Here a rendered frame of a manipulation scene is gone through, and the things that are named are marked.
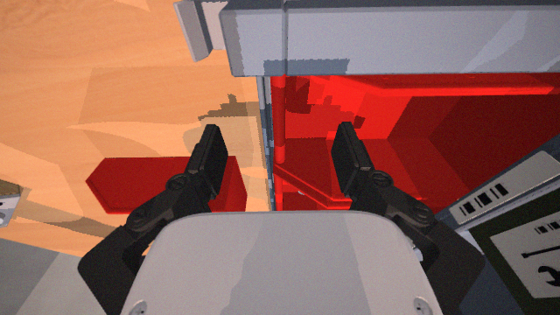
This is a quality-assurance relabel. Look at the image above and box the red bin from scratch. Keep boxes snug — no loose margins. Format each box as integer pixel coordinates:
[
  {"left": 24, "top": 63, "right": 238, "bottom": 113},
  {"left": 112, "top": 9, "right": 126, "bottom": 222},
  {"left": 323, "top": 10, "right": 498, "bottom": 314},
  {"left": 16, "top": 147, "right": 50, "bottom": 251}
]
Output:
[
  {"left": 273, "top": 154, "right": 457, "bottom": 214},
  {"left": 85, "top": 156, "right": 248, "bottom": 214},
  {"left": 270, "top": 73, "right": 560, "bottom": 201}
]

